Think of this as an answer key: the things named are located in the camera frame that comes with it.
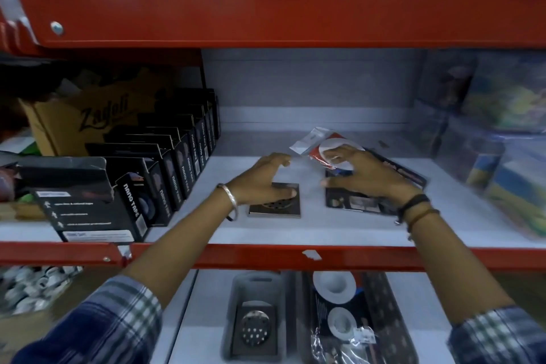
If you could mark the plaid shirt sleeve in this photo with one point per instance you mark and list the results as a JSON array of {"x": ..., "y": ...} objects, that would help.
[
  {"x": 499, "y": 338},
  {"x": 102, "y": 329}
]

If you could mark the red metal shelf beam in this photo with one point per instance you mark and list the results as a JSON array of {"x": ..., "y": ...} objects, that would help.
[
  {"x": 281, "y": 12},
  {"x": 256, "y": 256}
]

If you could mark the silver shelf bolt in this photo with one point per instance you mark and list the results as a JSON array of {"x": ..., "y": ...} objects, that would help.
[{"x": 56, "y": 28}]

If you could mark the person's right forearm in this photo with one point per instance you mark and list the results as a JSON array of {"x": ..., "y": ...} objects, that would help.
[{"x": 452, "y": 257}]

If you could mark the person's right thumb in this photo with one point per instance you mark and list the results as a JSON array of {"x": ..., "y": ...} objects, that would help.
[{"x": 332, "y": 183}]

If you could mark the stack of clear wrapped packages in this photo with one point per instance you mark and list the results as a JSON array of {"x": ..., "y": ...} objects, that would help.
[{"x": 499, "y": 129}]

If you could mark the square steel drain cover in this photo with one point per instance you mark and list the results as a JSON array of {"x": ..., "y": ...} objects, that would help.
[
  {"x": 277, "y": 211},
  {"x": 254, "y": 329}
]

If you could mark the person's right hand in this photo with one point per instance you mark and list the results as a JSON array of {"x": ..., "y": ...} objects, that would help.
[{"x": 371, "y": 180}]

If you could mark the silver metal bangle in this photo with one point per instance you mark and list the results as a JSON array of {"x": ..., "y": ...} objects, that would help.
[{"x": 231, "y": 199}]

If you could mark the person's left hand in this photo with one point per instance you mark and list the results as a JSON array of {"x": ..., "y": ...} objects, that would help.
[{"x": 256, "y": 184}]

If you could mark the person's left thumb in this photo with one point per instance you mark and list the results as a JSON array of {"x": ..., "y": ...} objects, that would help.
[{"x": 286, "y": 194}]

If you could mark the row of black tape boxes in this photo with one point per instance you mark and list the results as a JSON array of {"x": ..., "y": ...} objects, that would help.
[{"x": 140, "y": 171}]

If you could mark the red white plastic strainer packet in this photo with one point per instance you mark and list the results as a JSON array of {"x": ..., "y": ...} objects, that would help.
[{"x": 313, "y": 144}]

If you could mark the grey plastic basket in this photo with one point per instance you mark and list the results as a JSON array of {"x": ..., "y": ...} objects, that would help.
[{"x": 273, "y": 291}]

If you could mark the black perforated basket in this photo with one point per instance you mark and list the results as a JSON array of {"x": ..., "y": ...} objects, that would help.
[{"x": 390, "y": 316}]

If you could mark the flat black card packet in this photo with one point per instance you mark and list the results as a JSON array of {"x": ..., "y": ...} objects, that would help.
[{"x": 358, "y": 203}]

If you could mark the black wristband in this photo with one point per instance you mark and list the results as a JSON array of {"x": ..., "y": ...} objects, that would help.
[{"x": 411, "y": 203}]

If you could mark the brown cardboard box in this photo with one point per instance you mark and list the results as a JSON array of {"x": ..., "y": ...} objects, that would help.
[{"x": 76, "y": 120}]

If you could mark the person's left forearm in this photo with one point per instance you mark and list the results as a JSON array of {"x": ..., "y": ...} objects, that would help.
[{"x": 183, "y": 244}]

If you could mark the white round strainer packet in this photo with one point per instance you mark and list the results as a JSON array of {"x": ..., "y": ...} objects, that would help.
[
  {"x": 335, "y": 285},
  {"x": 341, "y": 323}
]

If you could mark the pile of small white fittings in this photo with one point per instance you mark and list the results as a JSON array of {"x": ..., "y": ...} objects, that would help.
[{"x": 32, "y": 289}]

